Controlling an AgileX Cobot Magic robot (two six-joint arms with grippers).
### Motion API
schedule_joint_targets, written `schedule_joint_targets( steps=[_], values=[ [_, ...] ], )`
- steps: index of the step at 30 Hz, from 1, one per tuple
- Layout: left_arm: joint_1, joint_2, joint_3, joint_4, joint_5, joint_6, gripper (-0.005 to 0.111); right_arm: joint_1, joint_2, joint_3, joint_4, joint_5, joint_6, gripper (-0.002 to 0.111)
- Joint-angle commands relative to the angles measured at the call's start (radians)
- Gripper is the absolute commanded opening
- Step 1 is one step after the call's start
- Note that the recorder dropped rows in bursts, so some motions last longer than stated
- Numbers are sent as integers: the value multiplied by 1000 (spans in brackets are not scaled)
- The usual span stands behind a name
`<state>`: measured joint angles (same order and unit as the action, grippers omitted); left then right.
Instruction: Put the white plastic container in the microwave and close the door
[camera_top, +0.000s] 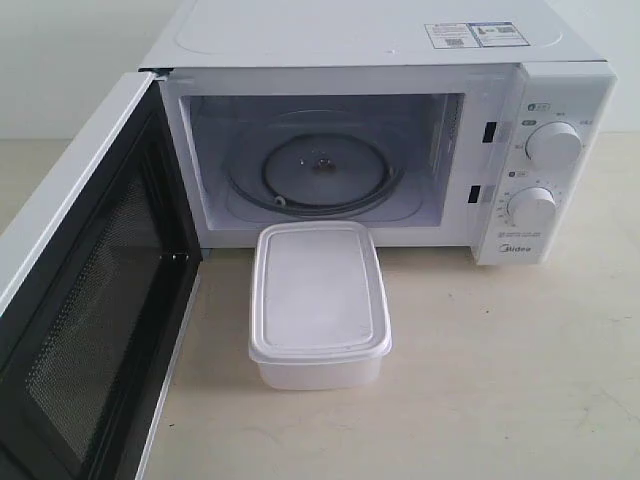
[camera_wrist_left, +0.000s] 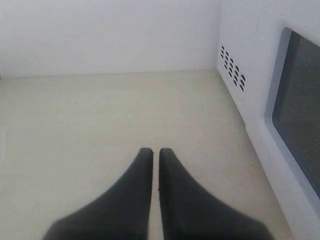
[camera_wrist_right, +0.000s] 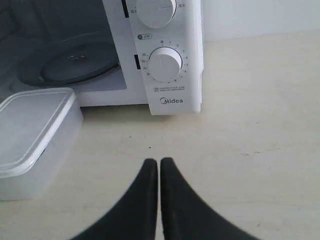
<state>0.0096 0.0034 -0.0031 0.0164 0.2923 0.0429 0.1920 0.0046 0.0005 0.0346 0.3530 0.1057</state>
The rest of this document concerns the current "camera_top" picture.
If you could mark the white lidded plastic container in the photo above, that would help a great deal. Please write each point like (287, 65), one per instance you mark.
(319, 312)

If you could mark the glass microwave turntable plate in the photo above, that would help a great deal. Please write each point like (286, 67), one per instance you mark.
(317, 163)

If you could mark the white microwave oven body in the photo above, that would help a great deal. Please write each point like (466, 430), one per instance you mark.
(465, 115)

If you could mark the microwave door with black window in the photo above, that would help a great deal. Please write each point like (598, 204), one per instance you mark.
(99, 271)

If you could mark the blue white label sticker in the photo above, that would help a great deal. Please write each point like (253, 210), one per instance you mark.
(475, 35)

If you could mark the upper white control knob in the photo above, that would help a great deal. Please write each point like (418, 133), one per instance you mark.
(554, 145)

